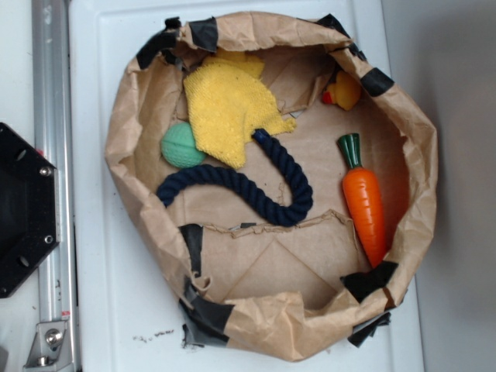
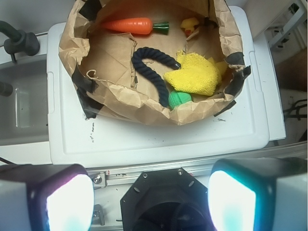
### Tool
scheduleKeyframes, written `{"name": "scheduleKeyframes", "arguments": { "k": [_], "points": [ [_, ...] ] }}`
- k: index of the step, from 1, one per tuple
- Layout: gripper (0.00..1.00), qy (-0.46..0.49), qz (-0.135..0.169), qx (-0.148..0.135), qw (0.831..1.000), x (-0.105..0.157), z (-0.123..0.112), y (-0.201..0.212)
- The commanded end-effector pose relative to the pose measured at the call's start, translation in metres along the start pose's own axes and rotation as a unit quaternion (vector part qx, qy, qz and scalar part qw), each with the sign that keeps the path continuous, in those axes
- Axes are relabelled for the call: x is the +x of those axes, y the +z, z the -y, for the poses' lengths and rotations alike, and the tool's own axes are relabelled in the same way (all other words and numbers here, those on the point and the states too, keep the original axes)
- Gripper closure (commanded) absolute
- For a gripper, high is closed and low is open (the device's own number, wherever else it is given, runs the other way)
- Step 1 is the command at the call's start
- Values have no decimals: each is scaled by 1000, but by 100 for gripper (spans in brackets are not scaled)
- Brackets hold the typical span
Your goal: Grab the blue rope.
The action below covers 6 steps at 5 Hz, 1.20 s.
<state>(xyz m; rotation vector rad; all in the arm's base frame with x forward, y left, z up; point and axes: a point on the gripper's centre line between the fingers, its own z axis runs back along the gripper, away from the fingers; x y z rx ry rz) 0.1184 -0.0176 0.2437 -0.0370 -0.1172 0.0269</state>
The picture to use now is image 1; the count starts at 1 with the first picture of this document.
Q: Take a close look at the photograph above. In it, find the brown paper bag bin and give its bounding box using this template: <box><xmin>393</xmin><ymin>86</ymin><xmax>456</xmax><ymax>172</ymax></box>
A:
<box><xmin>105</xmin><ymin>12</ymin><xmax>438</xmax><ymax>361</ymax></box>

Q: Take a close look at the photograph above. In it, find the green rubber ball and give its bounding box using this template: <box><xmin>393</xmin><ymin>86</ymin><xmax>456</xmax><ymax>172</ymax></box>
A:
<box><xmin>160</xmin><ymin>122</ymin><xmax>206</xmax><ymax>169</ymax></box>

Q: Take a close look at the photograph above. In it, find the yellow knitted cloth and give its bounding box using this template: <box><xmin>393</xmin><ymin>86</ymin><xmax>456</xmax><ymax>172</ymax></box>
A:
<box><xmin>183</xmin><ymin>50</ymin><xmax>296</xmax><ymax>170</ymax></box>

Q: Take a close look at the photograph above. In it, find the orange plastic toy carrot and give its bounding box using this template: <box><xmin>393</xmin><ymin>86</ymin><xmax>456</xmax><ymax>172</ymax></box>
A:
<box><xmin>337</xmin><ymin>133</ymin><xmax>387</xmax><ymax>268</ymax></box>

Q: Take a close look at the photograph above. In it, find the yellow rubber duck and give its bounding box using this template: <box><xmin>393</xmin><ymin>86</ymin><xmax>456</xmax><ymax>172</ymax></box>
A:
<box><xmin>322</xmin><ymin>71</ymin><xmax>361</xmax><ymax>111</ymax></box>

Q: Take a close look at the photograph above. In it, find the dark blue twisted rope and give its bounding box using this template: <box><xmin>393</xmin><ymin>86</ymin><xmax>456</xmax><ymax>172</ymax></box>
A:
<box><xmin>156</xmin><ymin>129</ymin><xmax>314</xmax><ymax>228</ymax></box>

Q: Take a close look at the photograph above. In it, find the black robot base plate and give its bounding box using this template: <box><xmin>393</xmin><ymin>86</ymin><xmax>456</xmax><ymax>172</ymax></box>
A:
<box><xmin>1</xmin><ymin>123</ymin><xmax>59</xmax><ymax>298</ymax></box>

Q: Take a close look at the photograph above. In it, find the metal corner bracket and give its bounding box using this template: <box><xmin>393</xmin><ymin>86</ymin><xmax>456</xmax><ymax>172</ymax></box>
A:
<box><xmin>22</xmin><ymin>320</ymin><xmax>73</xmax><ymax>371</ymax></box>

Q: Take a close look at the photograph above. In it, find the aluminium extrusion rail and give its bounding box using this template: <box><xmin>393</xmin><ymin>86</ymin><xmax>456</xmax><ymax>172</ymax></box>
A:
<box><xmin>31</xmin><ymin>0</ymin><xmax>81</xmax><ymax>372</ymax></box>

